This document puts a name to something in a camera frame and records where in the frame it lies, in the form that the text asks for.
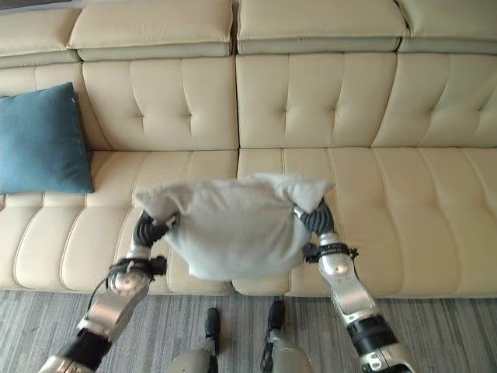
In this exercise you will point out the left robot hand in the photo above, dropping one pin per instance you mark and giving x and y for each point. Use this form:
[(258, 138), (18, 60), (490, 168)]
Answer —
[(149, 233)]

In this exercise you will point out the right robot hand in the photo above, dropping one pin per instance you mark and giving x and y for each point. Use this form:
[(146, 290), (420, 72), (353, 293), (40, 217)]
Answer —
[(320, 223)]

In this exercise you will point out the light grey cushion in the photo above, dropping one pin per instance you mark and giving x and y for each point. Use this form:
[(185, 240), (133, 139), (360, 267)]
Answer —
[(233, 229)]

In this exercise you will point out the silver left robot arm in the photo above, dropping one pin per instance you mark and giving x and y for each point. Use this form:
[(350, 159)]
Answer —
[(105, 303)]

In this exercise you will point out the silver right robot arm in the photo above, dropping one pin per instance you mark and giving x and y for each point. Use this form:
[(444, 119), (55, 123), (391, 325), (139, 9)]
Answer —
[(357, 307)]

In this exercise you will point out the cream leather sofa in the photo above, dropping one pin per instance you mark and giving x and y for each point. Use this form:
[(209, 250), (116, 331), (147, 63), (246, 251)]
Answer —
[(295, 128)]

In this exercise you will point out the silver left robot leg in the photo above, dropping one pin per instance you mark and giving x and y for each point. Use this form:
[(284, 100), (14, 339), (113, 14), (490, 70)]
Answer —
[(200, 342)]

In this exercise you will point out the grey striped carpet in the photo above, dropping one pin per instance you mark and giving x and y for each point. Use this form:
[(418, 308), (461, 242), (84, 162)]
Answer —
[(248, 330)]

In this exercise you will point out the blue square cushion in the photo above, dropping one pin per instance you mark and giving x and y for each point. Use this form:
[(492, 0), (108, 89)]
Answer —
[(39, 143)]

